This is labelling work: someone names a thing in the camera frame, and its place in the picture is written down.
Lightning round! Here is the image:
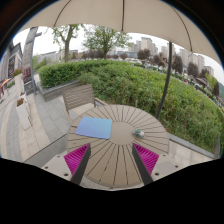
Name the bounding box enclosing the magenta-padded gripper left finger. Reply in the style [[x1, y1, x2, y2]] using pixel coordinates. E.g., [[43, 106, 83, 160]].
[[41, 143, 92, 186]]

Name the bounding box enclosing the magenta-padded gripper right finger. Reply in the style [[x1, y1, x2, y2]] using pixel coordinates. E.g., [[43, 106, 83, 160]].
[[131, 142, 184, 186]]

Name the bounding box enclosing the transparent computer mouse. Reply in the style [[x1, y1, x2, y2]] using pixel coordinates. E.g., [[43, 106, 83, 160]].
[[133, 129, 146, 139]]

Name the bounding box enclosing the blue mouse pad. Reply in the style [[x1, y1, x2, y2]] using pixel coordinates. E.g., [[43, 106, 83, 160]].
[[74, 116, 114, 140]]

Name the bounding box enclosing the grey slatted outdoor chair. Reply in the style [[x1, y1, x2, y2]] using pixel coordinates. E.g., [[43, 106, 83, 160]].
[[62, 83, 109, 116]]

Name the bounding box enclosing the white flower planter box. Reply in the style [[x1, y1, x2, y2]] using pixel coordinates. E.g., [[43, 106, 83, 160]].
[[15, 96, 33, 131]]

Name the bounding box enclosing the green hedge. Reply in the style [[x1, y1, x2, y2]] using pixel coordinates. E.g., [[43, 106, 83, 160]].
[[38, 59, 224, 154]]

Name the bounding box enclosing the tall grey sign pillar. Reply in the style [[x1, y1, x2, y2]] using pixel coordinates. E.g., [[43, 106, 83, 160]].
[[21, 26, 43, 96]]

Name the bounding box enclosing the tree with bare trunk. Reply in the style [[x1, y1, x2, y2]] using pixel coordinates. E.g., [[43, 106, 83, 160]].
[[51, 23, 84, 64]]

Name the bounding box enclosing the group of apartment buildings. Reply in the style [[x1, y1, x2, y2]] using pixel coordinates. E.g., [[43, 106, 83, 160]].
[[126, 36, 216, 78]]

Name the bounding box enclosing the dark storefront building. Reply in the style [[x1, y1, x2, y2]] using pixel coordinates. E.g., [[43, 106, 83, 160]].
[[0, 41, 24, 84]]

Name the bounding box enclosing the round leafy tree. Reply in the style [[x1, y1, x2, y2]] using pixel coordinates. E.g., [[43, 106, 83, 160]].
[[82, 24, 133, 60]]

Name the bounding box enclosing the beige patio umbrella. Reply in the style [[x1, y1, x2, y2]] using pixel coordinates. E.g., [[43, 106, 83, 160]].
[[18, 0, 224, 120]]

